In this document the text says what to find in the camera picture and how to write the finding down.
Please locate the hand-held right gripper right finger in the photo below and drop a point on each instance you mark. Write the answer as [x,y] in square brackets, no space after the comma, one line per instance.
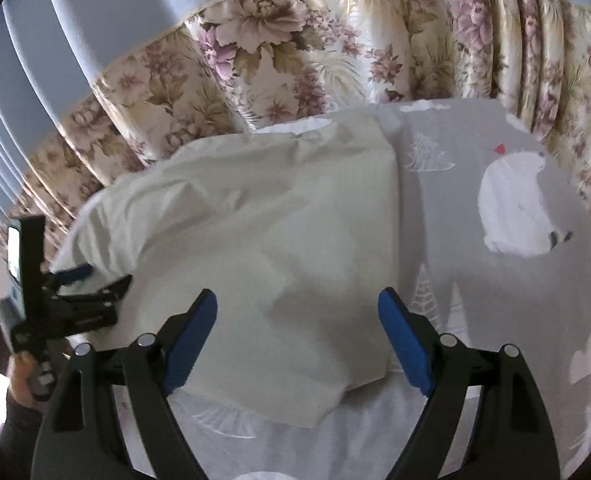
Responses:
[405,347]

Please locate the blue and floral curtain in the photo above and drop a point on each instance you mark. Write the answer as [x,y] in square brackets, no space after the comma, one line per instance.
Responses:
[275,60]

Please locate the cream jacket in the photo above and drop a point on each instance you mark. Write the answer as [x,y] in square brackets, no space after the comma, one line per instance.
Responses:
[250,235]

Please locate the grey printed bed sheet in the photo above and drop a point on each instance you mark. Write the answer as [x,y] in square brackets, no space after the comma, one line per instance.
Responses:
[475,285]

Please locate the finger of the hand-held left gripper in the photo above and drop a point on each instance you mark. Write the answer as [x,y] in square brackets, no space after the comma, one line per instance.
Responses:
[100,294]
[73,275]

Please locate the person's left hand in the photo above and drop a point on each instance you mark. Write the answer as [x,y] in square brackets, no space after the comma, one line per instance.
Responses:
[19,380]

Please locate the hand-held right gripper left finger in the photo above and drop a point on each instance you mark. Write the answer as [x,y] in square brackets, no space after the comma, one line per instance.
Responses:
[190,342]

